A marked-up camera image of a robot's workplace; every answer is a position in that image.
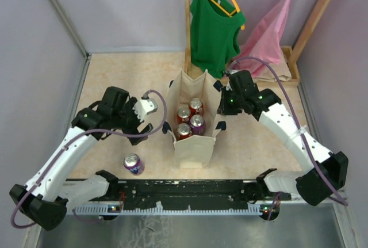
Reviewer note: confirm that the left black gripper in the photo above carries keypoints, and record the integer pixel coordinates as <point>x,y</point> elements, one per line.
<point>134,130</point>

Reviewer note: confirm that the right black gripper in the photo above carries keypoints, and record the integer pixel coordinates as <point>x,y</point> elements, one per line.
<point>223,109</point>

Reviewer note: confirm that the purple soda can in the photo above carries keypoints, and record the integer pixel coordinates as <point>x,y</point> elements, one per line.
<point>197,124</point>
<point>134,164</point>
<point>183,131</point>

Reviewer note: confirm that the beige canvas tote bag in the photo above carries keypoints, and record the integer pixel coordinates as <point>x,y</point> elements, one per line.
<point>194,151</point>

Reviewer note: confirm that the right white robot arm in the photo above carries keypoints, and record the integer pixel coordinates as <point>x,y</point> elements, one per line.
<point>322,171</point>

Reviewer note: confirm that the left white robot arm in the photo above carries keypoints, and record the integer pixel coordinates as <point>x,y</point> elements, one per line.
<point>44,198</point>

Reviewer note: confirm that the purple soda can front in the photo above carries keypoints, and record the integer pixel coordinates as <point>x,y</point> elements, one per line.
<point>134,164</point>

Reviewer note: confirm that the pink cloth garment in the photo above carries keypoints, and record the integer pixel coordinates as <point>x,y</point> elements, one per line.
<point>264,44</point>

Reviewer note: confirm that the wooden clothes rack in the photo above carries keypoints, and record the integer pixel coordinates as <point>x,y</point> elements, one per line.
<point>292,53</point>

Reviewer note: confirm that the green tank top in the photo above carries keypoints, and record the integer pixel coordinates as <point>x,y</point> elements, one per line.
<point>214,35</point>

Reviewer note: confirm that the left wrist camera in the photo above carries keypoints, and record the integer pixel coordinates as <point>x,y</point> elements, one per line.
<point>144,107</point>

